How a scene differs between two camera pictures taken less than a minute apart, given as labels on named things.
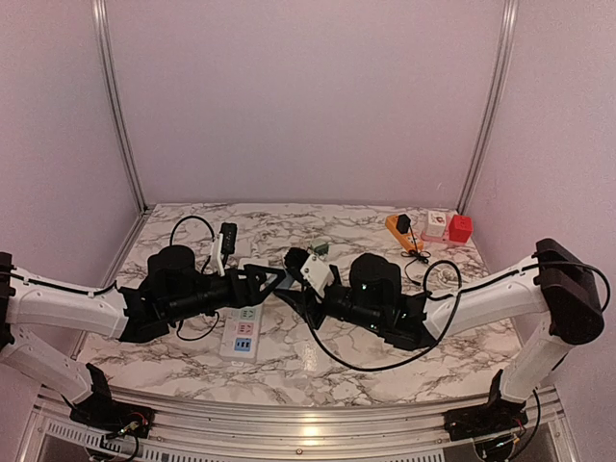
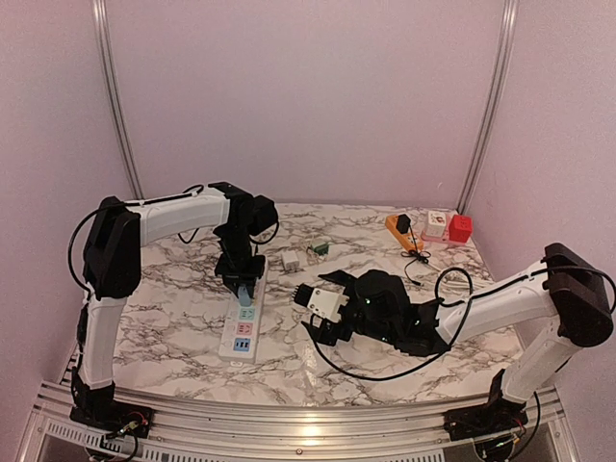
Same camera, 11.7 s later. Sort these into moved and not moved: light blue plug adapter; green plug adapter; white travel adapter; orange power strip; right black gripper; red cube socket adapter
Moved: light blue plug adapter; right black gripper
Not moved: white travel adapter; orange power strip; green plug adapter; red cube socket adapter
